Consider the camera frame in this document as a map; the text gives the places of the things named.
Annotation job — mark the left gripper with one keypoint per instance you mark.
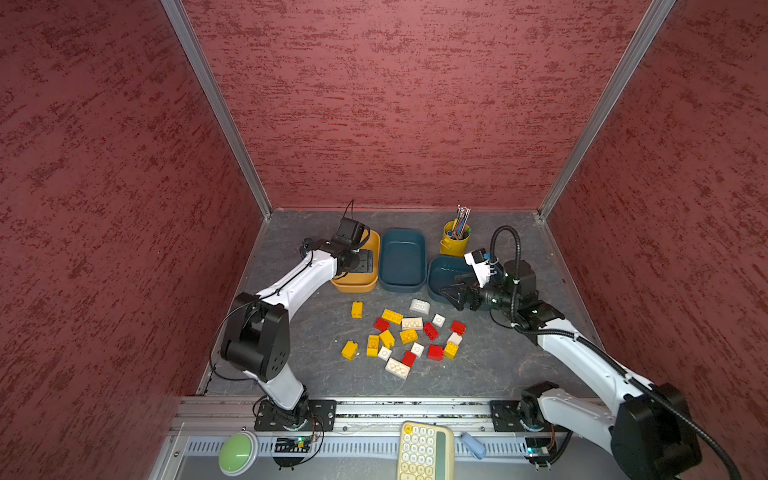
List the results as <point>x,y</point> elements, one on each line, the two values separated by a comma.
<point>364,263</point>

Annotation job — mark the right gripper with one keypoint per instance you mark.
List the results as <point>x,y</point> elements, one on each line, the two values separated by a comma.
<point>466,288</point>

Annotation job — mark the yellow rectangular bin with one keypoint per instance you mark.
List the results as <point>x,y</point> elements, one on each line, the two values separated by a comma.
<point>362,283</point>

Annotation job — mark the teal bin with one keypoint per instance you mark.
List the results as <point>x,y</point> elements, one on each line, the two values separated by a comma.
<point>444,271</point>
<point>403,261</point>

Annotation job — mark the white curved lego top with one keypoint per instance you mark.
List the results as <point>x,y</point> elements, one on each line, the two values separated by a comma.
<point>419,307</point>

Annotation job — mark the red lego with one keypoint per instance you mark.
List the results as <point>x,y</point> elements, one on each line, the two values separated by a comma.
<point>381,325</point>
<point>458,328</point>
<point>435,353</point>
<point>430,331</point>
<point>409,359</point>

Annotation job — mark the long yellow lego top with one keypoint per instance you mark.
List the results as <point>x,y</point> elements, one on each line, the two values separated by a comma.
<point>392,317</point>

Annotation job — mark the small white lego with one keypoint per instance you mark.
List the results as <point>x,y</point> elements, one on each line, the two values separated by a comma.
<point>438,320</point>
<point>417,349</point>
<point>384,353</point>

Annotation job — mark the white long lego bottom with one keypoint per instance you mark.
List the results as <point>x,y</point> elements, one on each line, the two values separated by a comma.
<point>397,368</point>

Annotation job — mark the white long lego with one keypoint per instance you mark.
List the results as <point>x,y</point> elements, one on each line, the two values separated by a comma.
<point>397,368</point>
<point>412,323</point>

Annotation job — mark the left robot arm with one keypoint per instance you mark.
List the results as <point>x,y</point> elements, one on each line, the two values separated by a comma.
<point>256,337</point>

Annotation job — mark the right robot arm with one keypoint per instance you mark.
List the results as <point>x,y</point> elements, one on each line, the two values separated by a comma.
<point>644,426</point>

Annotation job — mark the white lego right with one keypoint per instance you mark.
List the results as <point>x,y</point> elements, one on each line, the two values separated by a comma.
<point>455,338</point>

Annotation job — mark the yellow pen cup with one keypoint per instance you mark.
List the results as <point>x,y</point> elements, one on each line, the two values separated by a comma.
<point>454,240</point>

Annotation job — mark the white long lego middle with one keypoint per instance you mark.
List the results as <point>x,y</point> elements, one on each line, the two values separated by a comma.
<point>412,323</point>

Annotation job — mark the pens in cup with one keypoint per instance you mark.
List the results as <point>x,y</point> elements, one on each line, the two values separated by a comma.
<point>459,224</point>

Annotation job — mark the blue eraser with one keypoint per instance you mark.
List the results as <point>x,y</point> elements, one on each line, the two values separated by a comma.
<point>473,445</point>

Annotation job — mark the yellow green calculator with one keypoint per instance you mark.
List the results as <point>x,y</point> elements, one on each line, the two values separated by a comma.
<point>425,452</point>

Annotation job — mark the right circuit board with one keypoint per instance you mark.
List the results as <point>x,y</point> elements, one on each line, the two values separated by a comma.
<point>539,447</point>

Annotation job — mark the circuit board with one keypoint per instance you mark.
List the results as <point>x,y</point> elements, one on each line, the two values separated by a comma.
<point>292,445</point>
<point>539,447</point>

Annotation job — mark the left circuit board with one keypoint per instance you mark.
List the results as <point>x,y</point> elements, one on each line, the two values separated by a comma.
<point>292,445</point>

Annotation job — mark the green round button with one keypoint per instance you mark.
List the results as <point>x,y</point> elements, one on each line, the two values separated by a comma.
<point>238,454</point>

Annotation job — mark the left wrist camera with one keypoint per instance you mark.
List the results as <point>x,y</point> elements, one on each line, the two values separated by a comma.
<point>351,233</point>

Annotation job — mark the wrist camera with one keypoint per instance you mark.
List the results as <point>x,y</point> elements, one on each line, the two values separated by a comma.
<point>483,265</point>
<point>351,233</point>

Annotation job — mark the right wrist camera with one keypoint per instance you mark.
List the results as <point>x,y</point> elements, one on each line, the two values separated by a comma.
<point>483,265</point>

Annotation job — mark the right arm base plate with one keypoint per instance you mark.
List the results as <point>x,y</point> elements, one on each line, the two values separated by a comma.
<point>507,415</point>

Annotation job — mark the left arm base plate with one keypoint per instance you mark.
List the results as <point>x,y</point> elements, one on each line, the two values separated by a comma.
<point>308,414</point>

